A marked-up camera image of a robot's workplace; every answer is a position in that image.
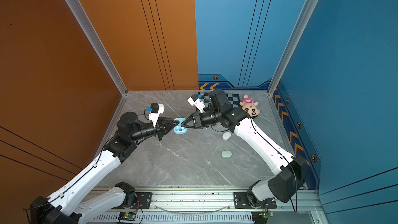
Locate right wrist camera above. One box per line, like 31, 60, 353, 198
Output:
187, 94, 205, 113

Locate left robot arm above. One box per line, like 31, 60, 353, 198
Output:
27, 112, 179, 224

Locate left green circuit board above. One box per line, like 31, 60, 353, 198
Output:
118, 212, 137, 222

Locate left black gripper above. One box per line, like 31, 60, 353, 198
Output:
130, 117, 179, 144

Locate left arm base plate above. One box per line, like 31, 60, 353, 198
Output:
119, 192, 152, 209

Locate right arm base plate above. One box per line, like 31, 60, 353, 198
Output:
233, 192, 277, 209

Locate white cable on rail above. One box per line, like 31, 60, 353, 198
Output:
153, 205, 231, 215

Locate white earbud charging case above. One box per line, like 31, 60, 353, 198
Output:
222, 132, 232, 141

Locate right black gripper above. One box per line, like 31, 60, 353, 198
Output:
181, 110, 222, 130

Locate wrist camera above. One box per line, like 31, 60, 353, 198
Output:
145, 103, 165, 127
187, 94, 205, 113

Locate green earbud charging case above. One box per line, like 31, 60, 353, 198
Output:
221, 150, 232, 159

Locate black grey checkerboard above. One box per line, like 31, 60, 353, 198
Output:
198, 91, 240, 108

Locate right green circuit board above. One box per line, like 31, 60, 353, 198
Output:
259, 210, 274, 219

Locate pink plush doll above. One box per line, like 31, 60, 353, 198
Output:
239, 95, 260, 118

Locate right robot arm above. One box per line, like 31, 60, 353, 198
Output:
181, 90, 308, 208

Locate green circuit board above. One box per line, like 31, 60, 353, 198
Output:
259, 210, 274, 219
118, 212, 137, 222

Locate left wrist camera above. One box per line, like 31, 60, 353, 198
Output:
145, 103, 165, 127

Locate blue earbud charging case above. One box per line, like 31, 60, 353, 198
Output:
173, 118, 188, 134

